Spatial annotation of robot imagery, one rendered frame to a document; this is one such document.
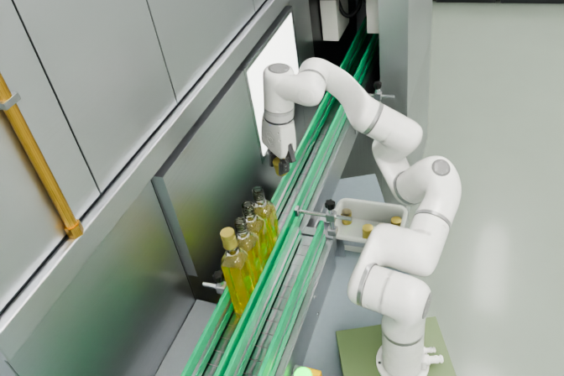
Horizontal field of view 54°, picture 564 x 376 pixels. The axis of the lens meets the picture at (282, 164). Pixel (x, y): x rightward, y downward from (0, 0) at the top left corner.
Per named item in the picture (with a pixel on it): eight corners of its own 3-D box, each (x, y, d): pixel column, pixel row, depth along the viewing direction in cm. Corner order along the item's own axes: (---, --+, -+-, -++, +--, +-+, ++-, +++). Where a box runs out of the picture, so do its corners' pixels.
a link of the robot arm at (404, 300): (420, 354, 118) (423, 311, 107) (362, 332, 124) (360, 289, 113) (434, 318, 124) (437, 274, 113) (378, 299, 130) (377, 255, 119)
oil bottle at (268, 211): (266, 248, 160) (254, 194, 147) (284, 252, 159) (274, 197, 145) (259, 263, 157) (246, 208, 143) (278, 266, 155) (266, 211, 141)
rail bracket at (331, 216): (300, 223, 166) (295, 193, 158) (354, 232, 160) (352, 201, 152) (296, 231, 164) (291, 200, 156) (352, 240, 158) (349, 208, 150)
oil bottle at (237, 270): (242, 295, 148) (227, 241, 135) (261, 300, 146) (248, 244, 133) (233, 312, 144) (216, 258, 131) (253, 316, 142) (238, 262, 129)
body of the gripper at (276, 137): (255, 107, 138) (257, 143, 145) (278, 127, 131) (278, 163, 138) (279, 98, 141) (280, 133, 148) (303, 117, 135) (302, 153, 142)
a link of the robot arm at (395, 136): (368, 152, 122) (340, 175, 135) (447, 195, 125) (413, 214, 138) (386, 96, 130) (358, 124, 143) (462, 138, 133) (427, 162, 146)
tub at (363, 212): (341, 215, 185) (339, 196, 179) (409, 225, 177) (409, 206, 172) (326, 253, 172) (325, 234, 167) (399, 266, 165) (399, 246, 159)
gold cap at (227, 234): (238, 248, 129) (235, 235, 127) (223, 252, 129) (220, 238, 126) (237, 237, 132) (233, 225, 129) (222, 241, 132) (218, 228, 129)
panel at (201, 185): (295, 91, 207) (284, 5, 186) (303, 91, 206) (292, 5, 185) (187, 274, 143) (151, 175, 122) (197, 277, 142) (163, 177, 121)
